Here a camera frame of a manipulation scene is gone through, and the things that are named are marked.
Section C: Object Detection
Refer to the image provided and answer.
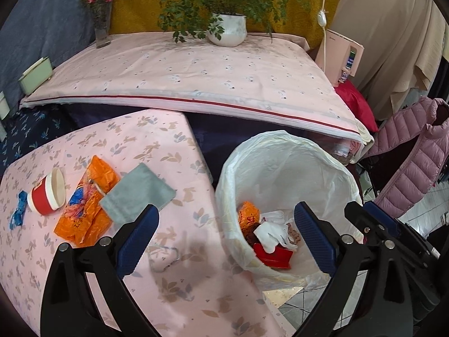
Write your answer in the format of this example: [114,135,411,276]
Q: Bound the pink floral tablecloth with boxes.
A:
[1,110,291,336]

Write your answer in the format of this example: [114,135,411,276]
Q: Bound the green plant white pot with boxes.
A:
[157,0,308,43]

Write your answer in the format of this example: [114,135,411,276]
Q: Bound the white cloth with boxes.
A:
[254,211,297,253]

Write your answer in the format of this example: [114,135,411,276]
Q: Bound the blue string scrap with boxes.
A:
[9,190,28,231]

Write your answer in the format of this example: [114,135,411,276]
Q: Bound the pink water dispenser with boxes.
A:
[315,30,365,87]

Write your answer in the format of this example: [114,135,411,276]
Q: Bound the white cord with switch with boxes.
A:
[317,0,329,71]

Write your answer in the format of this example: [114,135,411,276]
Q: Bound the green tissue box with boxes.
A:
[18,57,53,96]

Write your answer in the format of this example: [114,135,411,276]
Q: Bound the white lined trash bin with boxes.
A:
[215,131,363,291]

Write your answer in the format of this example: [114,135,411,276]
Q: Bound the white cosmetic jar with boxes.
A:
[0,91,10,120]

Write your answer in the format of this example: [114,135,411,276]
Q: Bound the red paper box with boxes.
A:
[253,243,293,270]

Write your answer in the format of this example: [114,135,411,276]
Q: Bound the orange snack wrapper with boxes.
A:
[54,155,120,247]

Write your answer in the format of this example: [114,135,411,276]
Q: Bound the orange printed plastic bag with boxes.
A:
[237,201,260,246]

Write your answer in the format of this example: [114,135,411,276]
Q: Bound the beige foam board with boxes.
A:
[263,287,304,309]

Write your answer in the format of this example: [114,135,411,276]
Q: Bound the purple down jacket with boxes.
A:
[359,97,448,218]

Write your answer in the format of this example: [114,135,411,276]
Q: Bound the glass vase red flowers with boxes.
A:
[81,0,113,49]

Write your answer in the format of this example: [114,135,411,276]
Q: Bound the red cloth cover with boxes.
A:
[335,81,379,133]

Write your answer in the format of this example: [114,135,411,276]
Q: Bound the navy floral cloth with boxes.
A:
[1,104,79,176]

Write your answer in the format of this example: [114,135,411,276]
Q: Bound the grey drawstring pouch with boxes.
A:
[100,163,176,225]

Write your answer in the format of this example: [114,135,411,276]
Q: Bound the beige curtain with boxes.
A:
[331,0,447,120]

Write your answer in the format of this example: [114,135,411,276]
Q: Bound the red white paper cup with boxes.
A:
[27,167,66,216]

